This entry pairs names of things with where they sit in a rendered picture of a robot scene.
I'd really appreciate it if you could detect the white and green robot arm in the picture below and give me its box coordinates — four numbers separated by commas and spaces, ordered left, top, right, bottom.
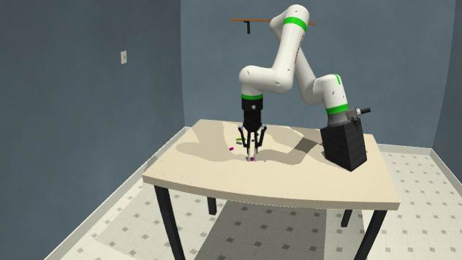
239, 4, 371, 127

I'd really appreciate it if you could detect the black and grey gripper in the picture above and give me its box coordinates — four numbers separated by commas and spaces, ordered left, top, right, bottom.
238, 110, 267, 161

